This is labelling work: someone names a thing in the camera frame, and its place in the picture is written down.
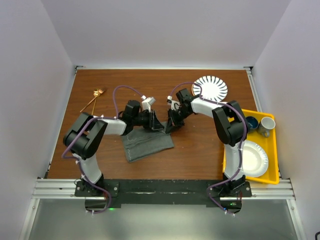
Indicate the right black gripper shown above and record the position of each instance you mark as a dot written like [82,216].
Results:
[173,122]

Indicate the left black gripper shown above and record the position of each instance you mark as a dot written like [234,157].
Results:
[157,124]

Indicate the grey cloth napkin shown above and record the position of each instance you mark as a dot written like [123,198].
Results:
[141,143]

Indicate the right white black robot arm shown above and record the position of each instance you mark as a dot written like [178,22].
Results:
[231,128]

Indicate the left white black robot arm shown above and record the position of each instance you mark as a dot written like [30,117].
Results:
[84,137]

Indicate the striped blue white plate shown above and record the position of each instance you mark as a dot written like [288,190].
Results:
[213,88]

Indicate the gold fork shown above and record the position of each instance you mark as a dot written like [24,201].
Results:
[102,91]

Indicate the gold spoon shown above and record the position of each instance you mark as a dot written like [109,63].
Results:
[91,101]

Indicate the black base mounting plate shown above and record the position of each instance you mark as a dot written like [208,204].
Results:
[163,192]

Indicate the dark blue mug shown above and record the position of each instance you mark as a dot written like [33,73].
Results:
[252,123]

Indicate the white paper plate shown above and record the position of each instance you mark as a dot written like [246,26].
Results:
[255,161]

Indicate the white grey mug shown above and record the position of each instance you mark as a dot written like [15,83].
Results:
[265,126]

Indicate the yellow plastic tray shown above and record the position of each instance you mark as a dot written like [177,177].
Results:
[269,144]

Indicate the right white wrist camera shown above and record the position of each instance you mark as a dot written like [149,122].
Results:
[174,105]

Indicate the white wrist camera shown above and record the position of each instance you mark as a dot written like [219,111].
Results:
[147,102]
[174,105]

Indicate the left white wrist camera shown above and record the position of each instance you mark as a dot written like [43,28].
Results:
[147,102]

